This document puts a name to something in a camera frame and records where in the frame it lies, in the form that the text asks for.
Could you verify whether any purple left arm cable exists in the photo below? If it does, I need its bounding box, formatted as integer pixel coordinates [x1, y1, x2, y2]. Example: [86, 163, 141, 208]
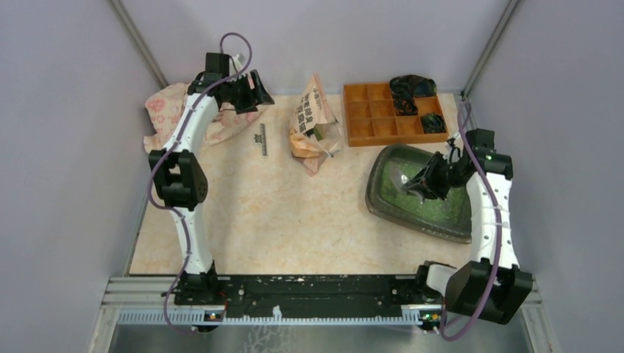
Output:
[146, 32, 253, 337]

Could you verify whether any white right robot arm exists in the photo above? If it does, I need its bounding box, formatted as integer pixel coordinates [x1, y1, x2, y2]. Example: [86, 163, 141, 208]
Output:
[390, 129, 533, 324]

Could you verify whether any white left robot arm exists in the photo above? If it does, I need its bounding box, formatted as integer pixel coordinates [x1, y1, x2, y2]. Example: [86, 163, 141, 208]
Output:
[148, 53, 274, 304]

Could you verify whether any orange compartment tray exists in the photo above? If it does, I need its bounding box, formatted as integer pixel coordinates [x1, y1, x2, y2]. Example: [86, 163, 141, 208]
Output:
[343, 83, 450, 147]

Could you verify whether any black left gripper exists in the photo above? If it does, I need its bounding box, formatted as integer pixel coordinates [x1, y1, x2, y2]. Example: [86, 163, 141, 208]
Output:
[223, 69, 274, 115]

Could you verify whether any small dark cloth ball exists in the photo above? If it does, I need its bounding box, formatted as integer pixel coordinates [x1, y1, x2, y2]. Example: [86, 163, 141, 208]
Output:
[420, 113, 446, 134]

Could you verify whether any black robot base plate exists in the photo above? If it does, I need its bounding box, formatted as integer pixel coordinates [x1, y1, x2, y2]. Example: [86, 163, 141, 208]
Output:
[172, 274, 442, 332]

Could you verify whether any pink patterned cloth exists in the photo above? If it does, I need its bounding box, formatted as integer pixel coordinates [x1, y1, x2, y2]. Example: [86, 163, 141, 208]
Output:
[143, 83, 269, 152]

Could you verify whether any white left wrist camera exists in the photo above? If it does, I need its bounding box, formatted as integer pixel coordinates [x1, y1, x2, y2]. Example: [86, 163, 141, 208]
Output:
[230, 53, 246, 75]

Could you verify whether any grey metal scoop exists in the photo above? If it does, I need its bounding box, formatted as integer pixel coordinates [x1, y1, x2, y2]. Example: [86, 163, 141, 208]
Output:
[389, 163, 425, 204]

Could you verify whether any piano-key bag clip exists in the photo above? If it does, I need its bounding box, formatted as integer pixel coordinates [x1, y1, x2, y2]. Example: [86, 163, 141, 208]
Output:
[254, 123, 268, 157]

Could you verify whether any orange cat litter bag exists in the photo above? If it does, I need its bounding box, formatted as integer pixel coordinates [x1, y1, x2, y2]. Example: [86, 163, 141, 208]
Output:
[288, 74, 344, 177]

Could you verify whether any dark green litter box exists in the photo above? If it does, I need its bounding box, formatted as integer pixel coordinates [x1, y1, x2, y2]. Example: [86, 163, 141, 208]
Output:
[365, 144, 472, 244]

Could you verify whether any dark cloth on tray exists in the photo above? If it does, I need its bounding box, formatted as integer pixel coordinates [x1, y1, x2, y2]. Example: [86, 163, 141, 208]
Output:
[389, 74, 437, 115]

